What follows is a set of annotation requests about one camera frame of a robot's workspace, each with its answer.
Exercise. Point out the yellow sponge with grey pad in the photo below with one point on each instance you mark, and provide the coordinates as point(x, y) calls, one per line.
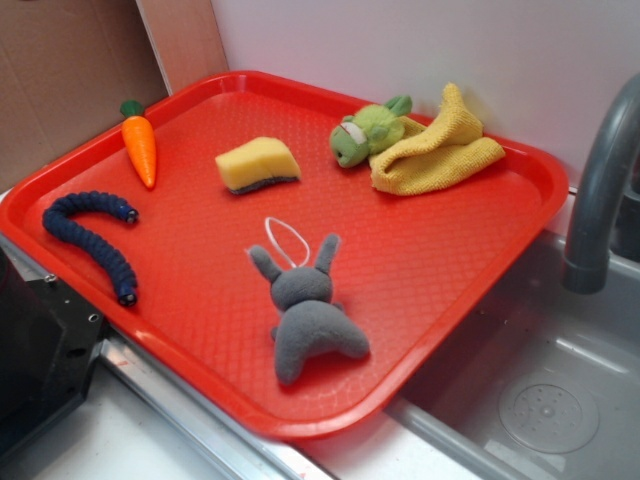
point(261, 162)

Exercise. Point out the dark blue braided rope toy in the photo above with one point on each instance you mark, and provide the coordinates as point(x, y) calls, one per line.
point(58, 221)

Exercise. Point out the yellow microfibre cloth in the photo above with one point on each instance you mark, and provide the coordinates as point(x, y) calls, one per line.
point(433, 157)

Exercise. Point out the red plastic tray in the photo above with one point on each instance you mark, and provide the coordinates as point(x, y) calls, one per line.
point(407, 272)

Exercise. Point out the grey plush bunny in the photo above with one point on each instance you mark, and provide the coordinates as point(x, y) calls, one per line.
point(311, 324)

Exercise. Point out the orange toy carrot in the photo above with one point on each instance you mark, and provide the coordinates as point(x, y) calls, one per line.
point(139, 140)

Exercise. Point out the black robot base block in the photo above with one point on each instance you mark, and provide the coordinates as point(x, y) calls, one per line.
point(50, 339)

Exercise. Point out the grey plastic sink basin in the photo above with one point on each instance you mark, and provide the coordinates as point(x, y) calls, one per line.
point(536, 382)

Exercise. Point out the brown cardboard panel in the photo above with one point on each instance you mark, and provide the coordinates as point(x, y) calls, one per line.
point(67, 65)

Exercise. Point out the green plush toy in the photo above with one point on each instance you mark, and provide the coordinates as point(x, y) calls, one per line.
point(370, 131)

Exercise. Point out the grey toy faucet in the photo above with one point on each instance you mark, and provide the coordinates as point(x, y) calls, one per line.
point(605, 215)

